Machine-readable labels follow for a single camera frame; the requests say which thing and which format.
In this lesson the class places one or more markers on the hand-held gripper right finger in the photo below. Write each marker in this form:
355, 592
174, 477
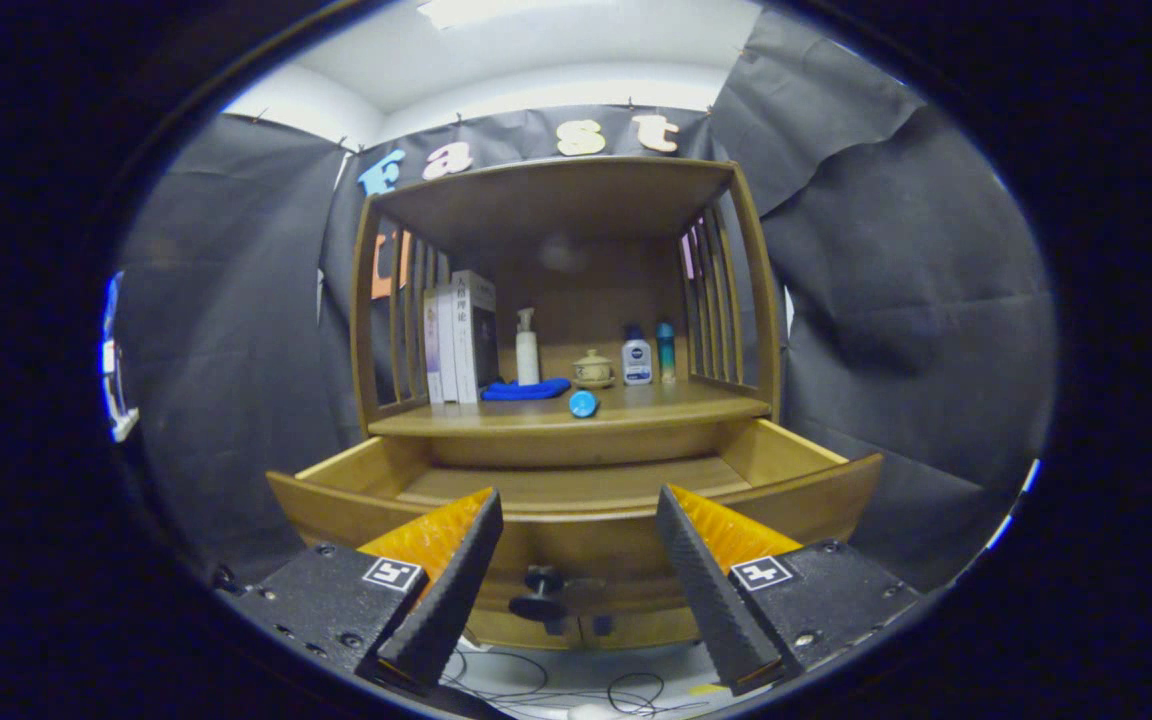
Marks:
711, 600

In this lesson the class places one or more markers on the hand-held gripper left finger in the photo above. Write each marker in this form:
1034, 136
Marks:
441, 600

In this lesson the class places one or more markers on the wooden drawer with black knob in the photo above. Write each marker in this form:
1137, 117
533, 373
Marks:
581, 540

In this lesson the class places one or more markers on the blue and white tube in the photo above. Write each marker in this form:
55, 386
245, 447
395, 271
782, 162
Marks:
583, 404

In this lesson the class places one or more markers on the wooden cabinet door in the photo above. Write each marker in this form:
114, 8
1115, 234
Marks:
646, 625
506, 632

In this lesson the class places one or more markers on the wooden countertop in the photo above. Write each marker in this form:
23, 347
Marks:
661, 405

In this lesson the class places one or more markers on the wooden cabinet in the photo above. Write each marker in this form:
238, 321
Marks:
556, 200

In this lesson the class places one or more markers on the blue cloth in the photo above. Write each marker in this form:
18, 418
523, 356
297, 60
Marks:
521, 391

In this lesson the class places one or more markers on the purple spine book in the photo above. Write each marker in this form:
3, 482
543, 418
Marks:
431, 360

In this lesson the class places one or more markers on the teal slim bottle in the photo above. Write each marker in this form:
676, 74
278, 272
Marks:
666, 355

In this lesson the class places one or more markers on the white lotion bottle blue cap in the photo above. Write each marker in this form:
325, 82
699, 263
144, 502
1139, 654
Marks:
637, 362

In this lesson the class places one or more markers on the white spine book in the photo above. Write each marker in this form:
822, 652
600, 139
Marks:
447, 350

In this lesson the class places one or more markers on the white pump bottle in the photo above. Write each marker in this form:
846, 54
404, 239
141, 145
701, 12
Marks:
527, 360

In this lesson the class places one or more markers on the beige lidded ceramic teacup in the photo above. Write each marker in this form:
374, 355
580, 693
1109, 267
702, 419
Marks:
593, 371

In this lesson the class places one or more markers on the white book with black cover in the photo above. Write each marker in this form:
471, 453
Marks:
481, 340

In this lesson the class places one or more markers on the white and blue object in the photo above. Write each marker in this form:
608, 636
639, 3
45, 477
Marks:
118, 400

